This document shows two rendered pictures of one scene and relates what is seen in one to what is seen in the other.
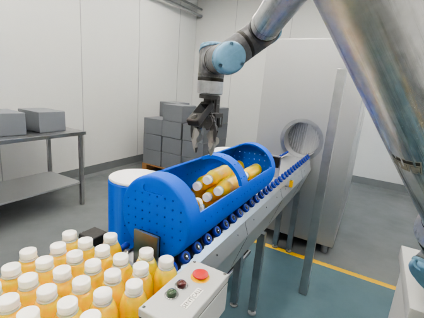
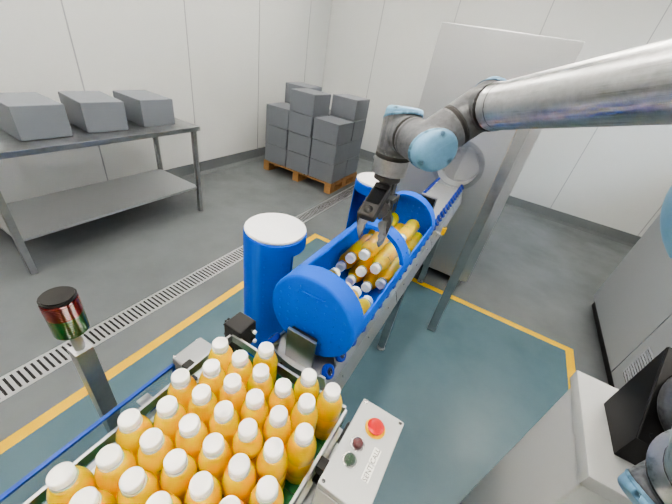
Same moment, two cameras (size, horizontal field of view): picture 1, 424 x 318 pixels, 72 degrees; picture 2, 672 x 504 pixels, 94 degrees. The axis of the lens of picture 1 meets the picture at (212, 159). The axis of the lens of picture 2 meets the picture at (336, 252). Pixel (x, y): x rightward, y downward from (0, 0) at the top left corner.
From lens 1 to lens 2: 0.38 m
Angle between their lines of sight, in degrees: 20
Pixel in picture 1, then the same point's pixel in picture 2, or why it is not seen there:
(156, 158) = (280, 156)
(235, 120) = (374, 111)
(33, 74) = (124, 38)
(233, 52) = (441, 146)
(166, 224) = (325, 329)
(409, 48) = not seen: outside the picture
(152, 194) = (310, 297)
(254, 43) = (472, 131)
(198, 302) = (378, 472)
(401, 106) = not seen: outside the picture
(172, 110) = (302, 99)
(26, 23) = not seen: outside the picture
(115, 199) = (253, 256)
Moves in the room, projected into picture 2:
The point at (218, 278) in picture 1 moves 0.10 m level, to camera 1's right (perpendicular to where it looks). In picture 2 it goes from (394, 430) to (439, 436)
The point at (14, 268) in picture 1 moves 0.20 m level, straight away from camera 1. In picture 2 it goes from (171, 407) to (153, 340)
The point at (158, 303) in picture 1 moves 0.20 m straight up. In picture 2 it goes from (337, 475) to (357, 418)
